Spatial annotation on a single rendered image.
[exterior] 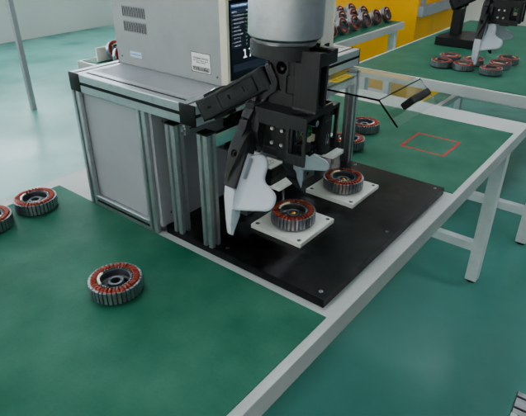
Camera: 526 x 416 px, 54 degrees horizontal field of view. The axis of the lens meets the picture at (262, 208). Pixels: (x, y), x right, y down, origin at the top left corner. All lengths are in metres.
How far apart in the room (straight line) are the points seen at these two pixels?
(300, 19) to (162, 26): 0.82
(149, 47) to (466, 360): 1.57
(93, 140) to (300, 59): 0.98
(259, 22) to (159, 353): 0.67
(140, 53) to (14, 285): 0.63
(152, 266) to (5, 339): 0.33
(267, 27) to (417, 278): 2.08
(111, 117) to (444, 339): 1.52
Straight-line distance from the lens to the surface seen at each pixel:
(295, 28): 0.50
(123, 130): 1.31
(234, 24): 1.17
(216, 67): 1.19
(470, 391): 2.05
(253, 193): 0.54
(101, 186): 1.48
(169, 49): 1.29
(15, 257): 1.35
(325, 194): 1.43
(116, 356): 1.01
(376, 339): 2.14
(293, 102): 0.53
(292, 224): 1.24
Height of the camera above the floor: 1.45
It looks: 29 degrees down
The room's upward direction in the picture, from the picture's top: straight up
